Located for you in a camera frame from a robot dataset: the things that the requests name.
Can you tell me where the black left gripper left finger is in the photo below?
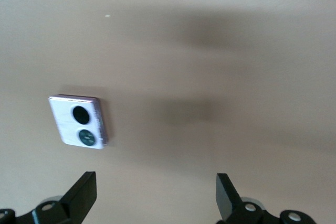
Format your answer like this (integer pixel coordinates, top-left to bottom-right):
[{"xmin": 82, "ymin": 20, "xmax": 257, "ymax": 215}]
[{"xmin": 31, "ymin": 171, "xmax": 97, "ymax": 224}]

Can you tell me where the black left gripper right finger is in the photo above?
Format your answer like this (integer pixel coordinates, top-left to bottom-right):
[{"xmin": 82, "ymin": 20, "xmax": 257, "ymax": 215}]
[{"xmin": 216, "ymin": 173, "xmax": 265, "ymax": 224}]

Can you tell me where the lavender flip phone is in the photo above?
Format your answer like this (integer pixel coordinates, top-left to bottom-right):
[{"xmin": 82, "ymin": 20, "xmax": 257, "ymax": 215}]
[{"xmin": 48, "ymin": 93, "xmax": 109, "ymax": 151}]

